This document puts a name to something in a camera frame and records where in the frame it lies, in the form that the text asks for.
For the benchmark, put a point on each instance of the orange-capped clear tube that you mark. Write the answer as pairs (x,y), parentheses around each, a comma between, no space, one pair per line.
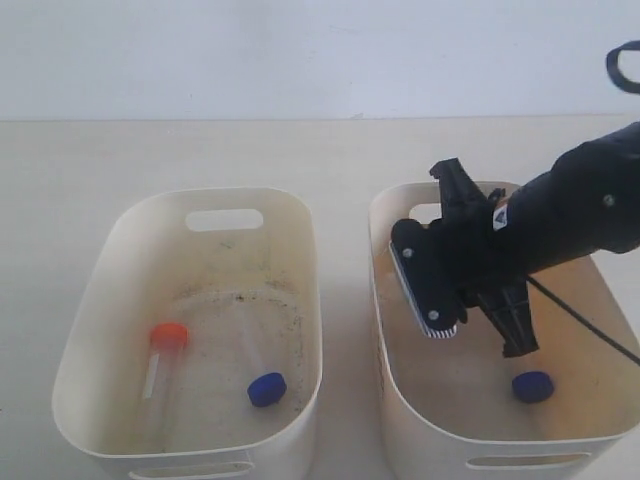
(167,342)

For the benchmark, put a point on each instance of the cream plastic bin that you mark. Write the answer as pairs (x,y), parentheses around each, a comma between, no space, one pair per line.
(197,257)
(447,407)

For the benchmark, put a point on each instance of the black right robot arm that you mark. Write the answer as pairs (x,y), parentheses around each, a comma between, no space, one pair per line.
(588,201)

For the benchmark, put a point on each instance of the blue-capped tube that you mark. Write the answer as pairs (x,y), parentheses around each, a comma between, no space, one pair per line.
(532,387)
(267,384)

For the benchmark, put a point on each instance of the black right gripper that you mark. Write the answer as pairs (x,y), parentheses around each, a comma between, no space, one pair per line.
(473,263)

